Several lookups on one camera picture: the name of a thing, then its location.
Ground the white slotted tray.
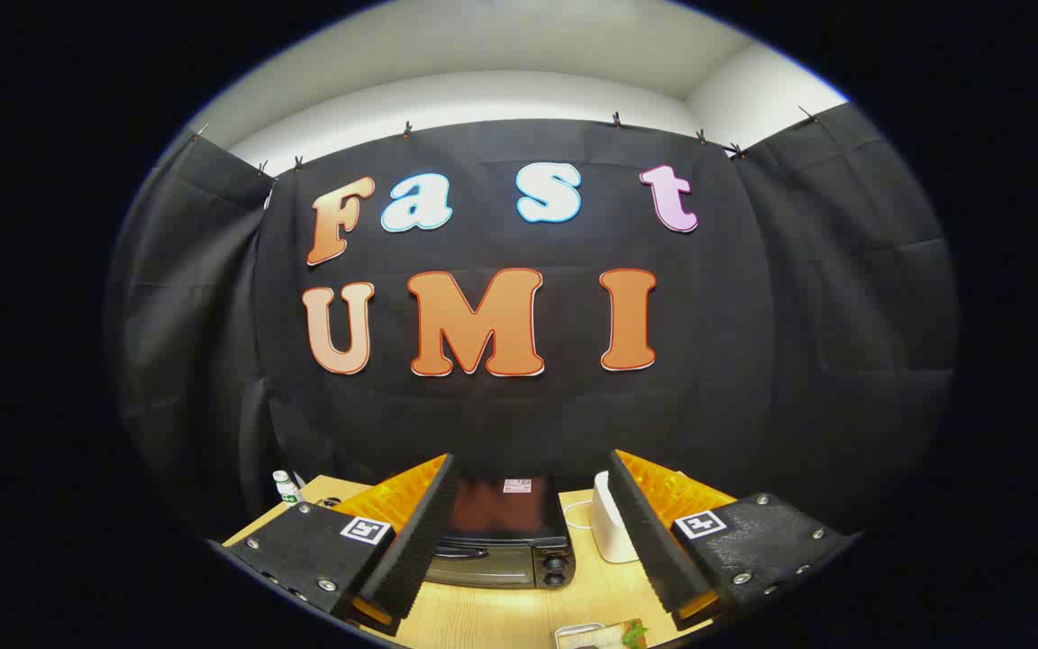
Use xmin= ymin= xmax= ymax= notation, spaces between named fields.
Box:
xmin=555 ymin=622 xmax=606 ymax=649

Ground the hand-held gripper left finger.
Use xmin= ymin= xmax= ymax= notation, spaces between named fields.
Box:
xmin=210 ymin=453 xmax=460 ymax=637

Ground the white pop-up toaster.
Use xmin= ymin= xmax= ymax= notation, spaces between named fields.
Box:
xmin=591 ymin=471 xmax=642 ymax=564

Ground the black toaster oven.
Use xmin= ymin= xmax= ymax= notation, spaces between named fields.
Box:
xmin=424 ymin=476 xmax=577 ymax=591

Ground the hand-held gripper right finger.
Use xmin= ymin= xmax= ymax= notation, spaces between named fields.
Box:
xmin=607 ymin=449 xmax=864 ymax=632

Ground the lettuce sandwich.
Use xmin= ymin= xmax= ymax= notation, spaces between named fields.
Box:
xmin=573 ymin=618 xmax=651 ymax=649

